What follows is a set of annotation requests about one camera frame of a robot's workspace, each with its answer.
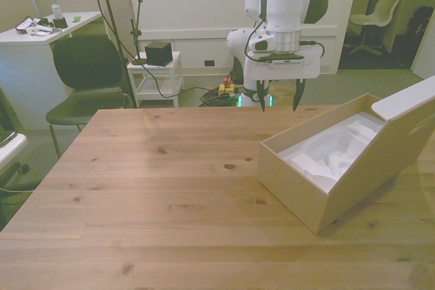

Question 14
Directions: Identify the short black microphone stand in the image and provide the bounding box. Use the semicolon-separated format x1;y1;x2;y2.
129;0;150;67

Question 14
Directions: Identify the yellow emergency stop button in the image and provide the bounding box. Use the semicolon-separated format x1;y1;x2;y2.
218;77;236;96

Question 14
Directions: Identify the beige cardboard box with lid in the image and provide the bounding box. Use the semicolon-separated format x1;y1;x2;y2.
258;75;435;236

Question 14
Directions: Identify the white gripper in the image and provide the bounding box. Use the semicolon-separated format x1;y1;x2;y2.
244;48;321;114

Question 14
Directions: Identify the tall black tripod stand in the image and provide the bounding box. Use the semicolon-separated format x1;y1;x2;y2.
92;0;139;109

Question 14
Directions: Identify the long black cable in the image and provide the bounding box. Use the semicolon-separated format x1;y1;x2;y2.
80;0;220;98

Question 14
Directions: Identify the bundle of floor cables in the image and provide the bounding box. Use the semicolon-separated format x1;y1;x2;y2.
198;86;239;108

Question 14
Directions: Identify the white moulded foam insert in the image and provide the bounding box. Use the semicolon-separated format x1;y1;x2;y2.
277;111;387;194

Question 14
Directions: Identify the dark wrist camera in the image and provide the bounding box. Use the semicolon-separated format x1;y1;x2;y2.
251;52;306;68

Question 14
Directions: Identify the white panelled cabinet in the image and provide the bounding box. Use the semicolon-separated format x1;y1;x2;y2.
123;0;362;77

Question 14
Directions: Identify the black office chair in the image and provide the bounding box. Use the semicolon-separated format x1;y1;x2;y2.
45;35;135;159

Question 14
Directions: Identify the white desk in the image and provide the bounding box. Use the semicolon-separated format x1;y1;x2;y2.
0;11;110;131

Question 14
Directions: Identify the small white side table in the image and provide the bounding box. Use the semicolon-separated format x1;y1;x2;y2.
126;51;186;109

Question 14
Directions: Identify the black cube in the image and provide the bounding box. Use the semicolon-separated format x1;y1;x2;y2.
144;41;172;67

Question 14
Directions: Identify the black chair base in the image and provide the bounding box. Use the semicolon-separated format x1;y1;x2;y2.
0;162;42;215

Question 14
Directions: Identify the white handheld controller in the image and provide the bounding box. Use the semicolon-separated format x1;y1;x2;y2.
27;24;52;37

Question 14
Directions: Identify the white swivel chair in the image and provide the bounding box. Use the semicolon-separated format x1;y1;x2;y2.
349;0;403;56

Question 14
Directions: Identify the white rounded table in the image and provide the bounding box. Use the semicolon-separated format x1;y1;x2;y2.
0;130;29;170

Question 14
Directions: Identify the clear plastic bottle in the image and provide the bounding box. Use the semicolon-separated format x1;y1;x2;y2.
50;0;64;20

